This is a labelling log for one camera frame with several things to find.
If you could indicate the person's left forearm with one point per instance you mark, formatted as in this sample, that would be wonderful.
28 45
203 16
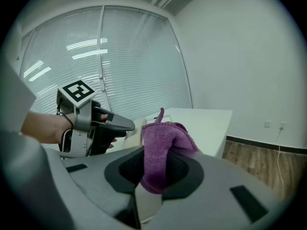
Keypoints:
43 128

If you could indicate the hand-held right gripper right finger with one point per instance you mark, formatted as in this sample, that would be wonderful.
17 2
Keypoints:
216 195

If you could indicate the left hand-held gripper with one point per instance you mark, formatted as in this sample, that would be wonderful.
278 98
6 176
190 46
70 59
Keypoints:
82 126

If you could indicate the white wall socket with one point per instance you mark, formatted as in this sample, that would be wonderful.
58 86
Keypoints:
283 125

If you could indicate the purple cloth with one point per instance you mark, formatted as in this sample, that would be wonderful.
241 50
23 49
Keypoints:
158 147

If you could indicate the person's left hand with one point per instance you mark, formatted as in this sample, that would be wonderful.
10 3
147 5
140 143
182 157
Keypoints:
103 117

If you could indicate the blank white wall plate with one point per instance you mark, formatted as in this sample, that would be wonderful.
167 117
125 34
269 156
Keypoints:
268 123

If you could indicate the person's white shirt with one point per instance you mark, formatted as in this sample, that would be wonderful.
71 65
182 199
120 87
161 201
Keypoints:
14 99

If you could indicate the white window blind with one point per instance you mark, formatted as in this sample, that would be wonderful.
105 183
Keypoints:
62 49
144 63

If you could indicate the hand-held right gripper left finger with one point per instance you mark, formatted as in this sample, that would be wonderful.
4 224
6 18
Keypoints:
96 181

